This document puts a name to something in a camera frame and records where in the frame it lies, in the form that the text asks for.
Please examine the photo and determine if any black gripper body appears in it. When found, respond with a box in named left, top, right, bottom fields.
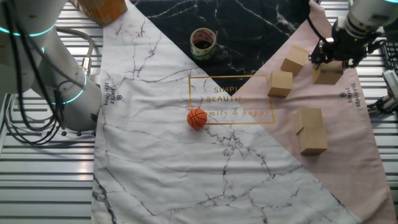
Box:
left=324, top=18, right=377, bottom=62

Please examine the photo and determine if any roll of clear tape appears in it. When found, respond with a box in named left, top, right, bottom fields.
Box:
left=190, top=27, right=218, bottom=62

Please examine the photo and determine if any small silver device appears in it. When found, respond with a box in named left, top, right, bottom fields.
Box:
left=381, top=70, right=398, bottom=98

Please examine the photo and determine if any open cardboard box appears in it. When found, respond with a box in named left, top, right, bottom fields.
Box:
left=68, top=0, right=129, bottom=27

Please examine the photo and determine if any marble pink black cloth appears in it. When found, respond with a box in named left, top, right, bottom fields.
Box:
left=91, top=0, right=398, bottom=224

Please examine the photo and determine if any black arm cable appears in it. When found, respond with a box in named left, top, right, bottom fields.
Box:
left=1, top=0, right=332, bottom=131

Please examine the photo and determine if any grey cable with connector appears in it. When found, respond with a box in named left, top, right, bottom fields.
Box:
left=55, top=27, right=96, bottom=77

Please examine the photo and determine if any small orange basketball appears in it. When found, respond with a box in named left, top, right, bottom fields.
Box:
left=187, top=108, right=208, bottom=130

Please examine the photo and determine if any black device mount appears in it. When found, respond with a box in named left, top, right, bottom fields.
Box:
left=366, top=95, right=398, bottom=114

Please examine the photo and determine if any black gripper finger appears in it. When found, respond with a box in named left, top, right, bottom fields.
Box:
left=341, top=51, right=366, bottom=70
left=309, top=42, right=329, bottom=66

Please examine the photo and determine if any wooden cube block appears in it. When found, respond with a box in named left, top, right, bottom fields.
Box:
left=297, top=126, right=329, bottom=156
left=294, top=108, right=325, bottom=134
left=267, top=70, right=294, bottom=98
left=280, top=45, right=310, bottom=77
left=312, top=60, right=345, bottom=85

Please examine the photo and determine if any black base cable bundle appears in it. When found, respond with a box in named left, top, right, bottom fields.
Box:
left=0, top=90, right=68, bottom=147

